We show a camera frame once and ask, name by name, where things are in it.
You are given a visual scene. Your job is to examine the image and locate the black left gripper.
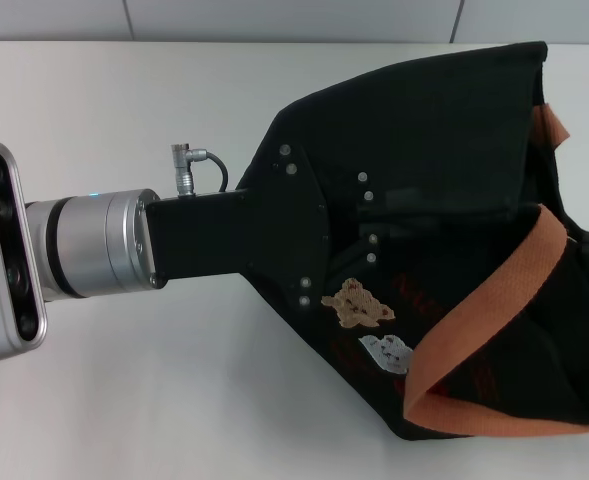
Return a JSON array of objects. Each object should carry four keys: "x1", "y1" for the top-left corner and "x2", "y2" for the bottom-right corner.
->
[{"x1": 144, "y1": 142, "x2": 421, "y2": 315}]

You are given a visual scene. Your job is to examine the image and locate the left gripper connector cable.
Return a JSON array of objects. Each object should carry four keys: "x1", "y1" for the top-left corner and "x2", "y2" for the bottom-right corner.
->
[{"x1": 169, "y1": 142, "x2": 231, "y2": 199}]

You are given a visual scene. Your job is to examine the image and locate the black food bag orange straps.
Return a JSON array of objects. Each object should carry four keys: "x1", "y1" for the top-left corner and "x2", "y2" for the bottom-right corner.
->
[{"x1": 233, "y1": 40, "x2": 589, "y2": 444}]

